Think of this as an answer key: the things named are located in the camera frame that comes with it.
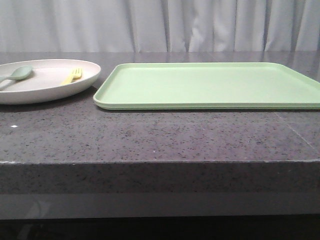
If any white pleated curtain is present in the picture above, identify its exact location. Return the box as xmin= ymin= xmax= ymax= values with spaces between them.
xmin=0 ymin=0 xmax=320 ymax=53

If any sage green plastic spoon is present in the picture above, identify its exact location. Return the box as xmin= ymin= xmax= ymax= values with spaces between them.
xmin=0 ymin=65 xmax=33 ymax=91

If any yellow plastic fork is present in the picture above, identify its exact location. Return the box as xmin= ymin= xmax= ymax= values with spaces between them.
xmin=60 ymin=67 xmax=83 ymax=86

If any beige round plate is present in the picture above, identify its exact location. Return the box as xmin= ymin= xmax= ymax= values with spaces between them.
xmin=0 ymin=59 xmax=101 ymax=105

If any light green rectangular tray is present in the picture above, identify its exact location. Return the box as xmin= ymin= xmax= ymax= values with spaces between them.
xmin=93 ymin=62 xmax=320 ymax=110

